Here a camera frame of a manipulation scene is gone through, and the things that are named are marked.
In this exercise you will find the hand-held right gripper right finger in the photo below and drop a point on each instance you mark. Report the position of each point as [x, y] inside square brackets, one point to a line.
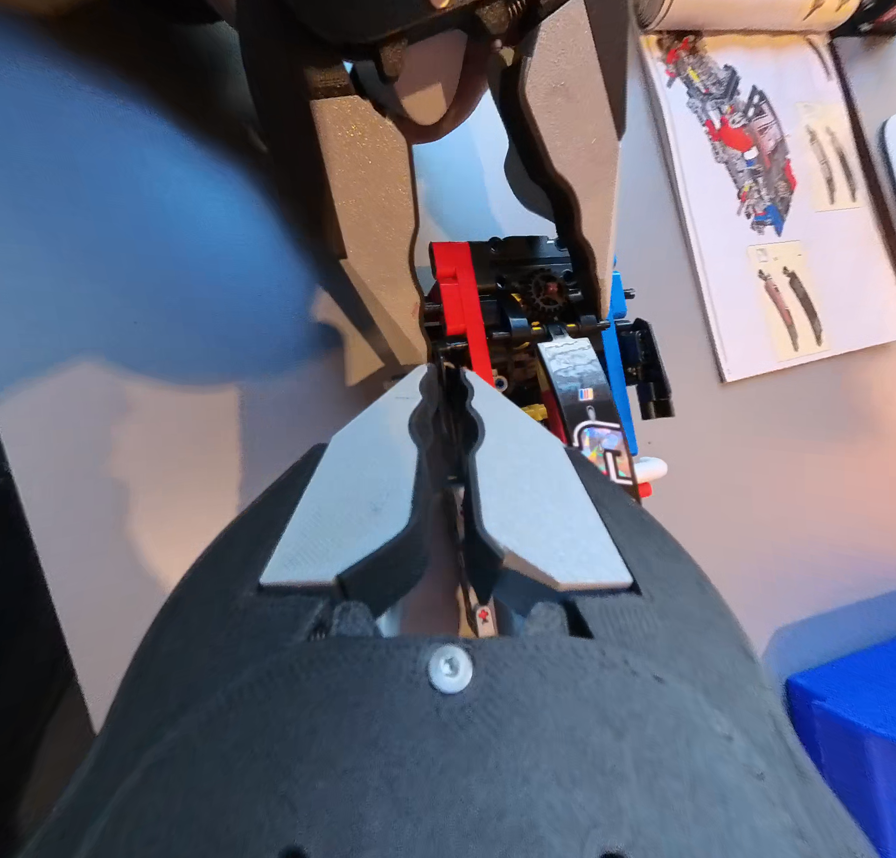
[546, 515]

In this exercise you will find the toy brick car assembly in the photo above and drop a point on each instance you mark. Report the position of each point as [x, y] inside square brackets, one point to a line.
[518, 298]

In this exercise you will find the grey desk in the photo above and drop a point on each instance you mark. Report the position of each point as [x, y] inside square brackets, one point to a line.
[735, 487]

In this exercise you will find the blue storage bin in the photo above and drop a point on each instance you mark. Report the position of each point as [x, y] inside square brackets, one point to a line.
[847, 732]

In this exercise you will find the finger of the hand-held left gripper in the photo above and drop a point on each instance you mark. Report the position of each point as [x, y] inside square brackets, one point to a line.
[574, 116]
[364, 193]

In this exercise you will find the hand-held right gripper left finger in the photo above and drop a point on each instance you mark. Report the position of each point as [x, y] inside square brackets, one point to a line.
[350, 515]

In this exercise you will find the open instruction booklet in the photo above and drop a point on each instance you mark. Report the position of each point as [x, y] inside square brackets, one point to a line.
[770, 207]

